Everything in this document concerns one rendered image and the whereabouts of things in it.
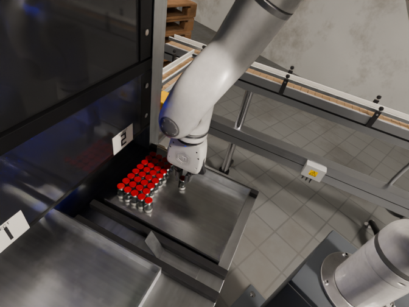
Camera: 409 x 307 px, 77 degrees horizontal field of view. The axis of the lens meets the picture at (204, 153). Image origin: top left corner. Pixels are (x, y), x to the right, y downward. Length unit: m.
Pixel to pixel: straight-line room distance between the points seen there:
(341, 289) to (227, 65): 0.61
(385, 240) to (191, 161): 0.46
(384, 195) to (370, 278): 1.13
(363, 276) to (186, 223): 0.44
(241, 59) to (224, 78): 0.04
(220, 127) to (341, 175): 0.78
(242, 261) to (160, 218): 1.07
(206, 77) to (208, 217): 0.43
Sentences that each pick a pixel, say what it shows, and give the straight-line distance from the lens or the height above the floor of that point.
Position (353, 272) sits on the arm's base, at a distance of 0.76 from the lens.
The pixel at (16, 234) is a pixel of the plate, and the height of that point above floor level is 1.00.
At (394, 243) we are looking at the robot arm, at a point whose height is 1.10.
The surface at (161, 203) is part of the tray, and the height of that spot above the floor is 0.88.
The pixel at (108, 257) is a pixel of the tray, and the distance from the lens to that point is 0.69.
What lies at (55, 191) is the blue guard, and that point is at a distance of 0.64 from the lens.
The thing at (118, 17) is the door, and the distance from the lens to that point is 0.62.
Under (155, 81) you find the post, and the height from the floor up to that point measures 1.13.
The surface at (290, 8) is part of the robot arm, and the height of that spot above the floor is 1.43.
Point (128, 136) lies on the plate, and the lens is 0.76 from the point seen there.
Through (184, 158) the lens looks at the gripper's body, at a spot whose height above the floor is 1.03.
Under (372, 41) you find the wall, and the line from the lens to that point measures 3.92.
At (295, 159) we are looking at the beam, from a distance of 1.69.
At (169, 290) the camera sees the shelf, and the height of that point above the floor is 0.88.
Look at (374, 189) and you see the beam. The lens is 1.80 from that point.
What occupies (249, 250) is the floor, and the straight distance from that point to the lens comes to 1.79.
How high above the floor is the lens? 1.50
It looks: 42 degrees down
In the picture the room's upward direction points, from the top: 13 degrees clockwise
